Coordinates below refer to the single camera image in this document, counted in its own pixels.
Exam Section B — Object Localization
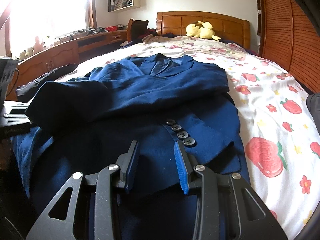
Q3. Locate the black garment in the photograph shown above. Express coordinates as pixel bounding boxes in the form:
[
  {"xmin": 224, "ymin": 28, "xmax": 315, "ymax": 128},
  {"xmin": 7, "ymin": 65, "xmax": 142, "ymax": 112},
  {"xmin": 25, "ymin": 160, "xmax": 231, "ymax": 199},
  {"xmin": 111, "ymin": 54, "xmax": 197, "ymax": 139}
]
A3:
[{"xmin": 16, "ymin": 63, "xmax": 78, "ymax": 101}]

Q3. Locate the wooden slatted wardrobe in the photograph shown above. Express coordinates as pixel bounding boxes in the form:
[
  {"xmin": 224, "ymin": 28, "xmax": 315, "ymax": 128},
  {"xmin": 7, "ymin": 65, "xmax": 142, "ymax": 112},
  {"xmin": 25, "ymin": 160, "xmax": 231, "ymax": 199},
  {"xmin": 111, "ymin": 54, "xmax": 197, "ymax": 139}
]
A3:
[{"xmin": 253, "ymin": 0, "xmax": 320, "ymax": 93}]

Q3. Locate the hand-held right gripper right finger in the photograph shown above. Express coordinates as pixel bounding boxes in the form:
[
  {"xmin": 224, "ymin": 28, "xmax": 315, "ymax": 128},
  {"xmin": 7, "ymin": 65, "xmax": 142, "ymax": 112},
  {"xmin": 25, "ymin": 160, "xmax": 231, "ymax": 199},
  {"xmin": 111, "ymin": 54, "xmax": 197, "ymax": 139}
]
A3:
[{"xmin": 174, "ymin": 141, "xmax": 290, "ymax": 240}]

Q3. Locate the wooden bed headboard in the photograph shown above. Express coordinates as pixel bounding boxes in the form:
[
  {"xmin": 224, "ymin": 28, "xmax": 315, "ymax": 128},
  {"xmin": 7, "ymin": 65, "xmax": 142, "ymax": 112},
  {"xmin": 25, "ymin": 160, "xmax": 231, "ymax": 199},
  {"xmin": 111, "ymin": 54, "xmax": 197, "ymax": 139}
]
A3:
[{"xmin": 156, "ymin": 11, "xmax": 251, "ymax": 48}]

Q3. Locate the grey garment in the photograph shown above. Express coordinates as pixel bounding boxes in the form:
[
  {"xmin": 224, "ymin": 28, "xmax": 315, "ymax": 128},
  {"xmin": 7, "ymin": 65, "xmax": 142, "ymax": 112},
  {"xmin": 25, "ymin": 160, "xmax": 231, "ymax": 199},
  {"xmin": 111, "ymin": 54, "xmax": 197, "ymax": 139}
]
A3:
[{"xmin": 306, "ymin": 94, "xmax": 320, "ymax": 128}]

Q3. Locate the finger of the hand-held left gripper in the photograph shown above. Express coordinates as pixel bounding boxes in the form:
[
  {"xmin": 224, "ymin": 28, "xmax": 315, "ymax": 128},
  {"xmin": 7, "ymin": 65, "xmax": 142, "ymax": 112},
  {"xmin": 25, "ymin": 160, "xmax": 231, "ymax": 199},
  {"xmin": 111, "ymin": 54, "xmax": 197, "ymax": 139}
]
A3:
[
  {"xmin": 4, "ymin": 101, "xmax": 28, "ymax": 110},
  {"xmin": 4, "ymin": 114, "xmax": 32, "ymax": 124}
]

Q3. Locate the yellow plush toy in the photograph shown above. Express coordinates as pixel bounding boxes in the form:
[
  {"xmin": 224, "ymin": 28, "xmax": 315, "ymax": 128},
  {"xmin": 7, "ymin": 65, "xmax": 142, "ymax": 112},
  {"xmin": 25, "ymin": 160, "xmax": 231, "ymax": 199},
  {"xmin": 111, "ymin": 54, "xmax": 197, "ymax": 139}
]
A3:
[{"xmin": 186, "ymin": 20, "xmax": 222, "ymax": 41}]

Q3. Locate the blue suit jacket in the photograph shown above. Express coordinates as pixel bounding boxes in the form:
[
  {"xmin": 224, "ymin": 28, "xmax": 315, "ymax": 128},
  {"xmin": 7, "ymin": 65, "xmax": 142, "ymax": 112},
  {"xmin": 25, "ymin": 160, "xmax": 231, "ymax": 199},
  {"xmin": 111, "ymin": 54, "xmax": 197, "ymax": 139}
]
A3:
[{"xmin": 11, "ymin": 54, "xmax": 250, "ymax": 240}]

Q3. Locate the dark cloth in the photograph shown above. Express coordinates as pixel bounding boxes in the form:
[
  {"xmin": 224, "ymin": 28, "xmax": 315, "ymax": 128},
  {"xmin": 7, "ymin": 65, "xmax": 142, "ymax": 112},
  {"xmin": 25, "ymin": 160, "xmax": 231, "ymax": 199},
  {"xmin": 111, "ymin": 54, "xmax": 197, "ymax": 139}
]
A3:
[{"xmin": 0, "ymin": 57, "xmax": 18, "ymax": 105}]

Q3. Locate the wooden bed with strawberry sheet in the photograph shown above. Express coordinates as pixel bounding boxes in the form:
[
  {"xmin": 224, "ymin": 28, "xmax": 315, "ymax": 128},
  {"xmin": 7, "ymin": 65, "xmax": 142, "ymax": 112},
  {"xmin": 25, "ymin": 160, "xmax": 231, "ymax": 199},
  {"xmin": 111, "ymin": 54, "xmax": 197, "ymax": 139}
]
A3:
[{"xmin": 55, "ymin": 40, "xmax": 320, "ymax": 240}]

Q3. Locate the floral blanket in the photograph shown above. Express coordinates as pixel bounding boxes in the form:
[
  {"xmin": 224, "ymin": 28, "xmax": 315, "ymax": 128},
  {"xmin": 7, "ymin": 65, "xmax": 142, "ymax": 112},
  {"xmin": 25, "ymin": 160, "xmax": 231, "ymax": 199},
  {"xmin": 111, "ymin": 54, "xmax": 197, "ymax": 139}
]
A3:
[{"xmin": 142, "ymin": 35, "xmax": 253, "ymax": 61}]

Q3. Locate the wooden chair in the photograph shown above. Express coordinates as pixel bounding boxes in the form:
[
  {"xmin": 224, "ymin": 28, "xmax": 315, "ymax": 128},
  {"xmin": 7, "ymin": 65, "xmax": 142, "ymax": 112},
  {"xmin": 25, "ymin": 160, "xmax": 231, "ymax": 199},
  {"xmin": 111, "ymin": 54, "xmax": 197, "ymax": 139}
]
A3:
[{"xmin": 127, "ymin": 18, "xmax": 158, "ymax": 43}]

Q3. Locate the wooden desk cabinet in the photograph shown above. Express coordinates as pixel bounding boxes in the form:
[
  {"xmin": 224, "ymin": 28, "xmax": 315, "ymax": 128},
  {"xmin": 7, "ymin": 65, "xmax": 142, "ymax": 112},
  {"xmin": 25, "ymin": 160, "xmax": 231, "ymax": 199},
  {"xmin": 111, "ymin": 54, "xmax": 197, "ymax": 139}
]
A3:
[{"xmin": 5, "ymin": 29, "xmax": 128, "ymax": 101}]

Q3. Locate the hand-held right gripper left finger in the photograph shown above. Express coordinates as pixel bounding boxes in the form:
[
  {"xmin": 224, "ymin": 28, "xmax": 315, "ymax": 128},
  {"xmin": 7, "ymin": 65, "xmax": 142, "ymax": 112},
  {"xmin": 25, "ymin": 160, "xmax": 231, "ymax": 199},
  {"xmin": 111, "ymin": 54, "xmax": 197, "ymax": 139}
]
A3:
[{"xmin": 26, "ymin": 140, "xmax": 140, "ymax": 240}]

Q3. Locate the window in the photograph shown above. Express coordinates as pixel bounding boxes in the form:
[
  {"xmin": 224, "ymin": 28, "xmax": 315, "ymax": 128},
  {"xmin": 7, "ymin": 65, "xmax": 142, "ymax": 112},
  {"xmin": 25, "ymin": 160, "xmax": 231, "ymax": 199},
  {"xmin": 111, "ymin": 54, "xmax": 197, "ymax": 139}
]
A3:
[{"xmin": 0, "ymin": 0, "xmax": 97, "ymax": 57}]

